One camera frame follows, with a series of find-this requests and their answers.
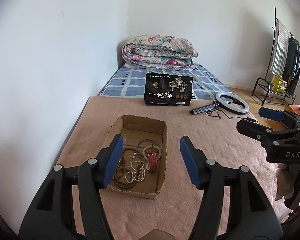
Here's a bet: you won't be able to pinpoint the red strap wristwatch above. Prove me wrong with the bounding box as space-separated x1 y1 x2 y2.
146 150 159 172

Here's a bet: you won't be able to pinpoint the black folded tripod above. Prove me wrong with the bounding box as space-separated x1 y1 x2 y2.
190 103 219 115

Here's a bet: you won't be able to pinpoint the white ring light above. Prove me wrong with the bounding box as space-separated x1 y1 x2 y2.
215 92 249 115

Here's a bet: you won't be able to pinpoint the brown wooden bead necklace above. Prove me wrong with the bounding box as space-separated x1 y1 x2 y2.
112 147 146 190

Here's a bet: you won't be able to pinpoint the pink bed blanket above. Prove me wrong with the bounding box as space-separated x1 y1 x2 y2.
56 95 288 240

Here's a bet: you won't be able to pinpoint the orange box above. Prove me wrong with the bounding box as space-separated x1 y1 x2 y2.
283 100 300 118

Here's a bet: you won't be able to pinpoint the hanging clothes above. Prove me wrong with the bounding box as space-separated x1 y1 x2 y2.
269 19 300 96

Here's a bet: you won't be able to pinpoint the black snack bag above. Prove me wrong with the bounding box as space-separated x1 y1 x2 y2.
144 73 193 106

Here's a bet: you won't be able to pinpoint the black metal clothes rack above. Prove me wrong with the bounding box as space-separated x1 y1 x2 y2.
251 14 300 106

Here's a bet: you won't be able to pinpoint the yellow green box on rack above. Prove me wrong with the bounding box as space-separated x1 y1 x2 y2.
271 76 287 94

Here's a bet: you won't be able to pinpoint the folded floral quilt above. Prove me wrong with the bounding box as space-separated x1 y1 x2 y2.
121 35 198 69

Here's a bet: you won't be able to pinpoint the open cardboard box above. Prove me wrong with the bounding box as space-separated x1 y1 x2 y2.
102 115 167 199

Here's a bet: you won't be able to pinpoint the dark blue bangle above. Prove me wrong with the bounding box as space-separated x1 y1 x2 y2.
136 139 159 155

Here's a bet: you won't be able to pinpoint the pale green bead bracelet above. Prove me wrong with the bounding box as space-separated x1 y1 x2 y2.
142 143 163 160

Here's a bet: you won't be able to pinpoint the white pearl necklace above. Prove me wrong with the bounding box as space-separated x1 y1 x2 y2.
122 159 146 183

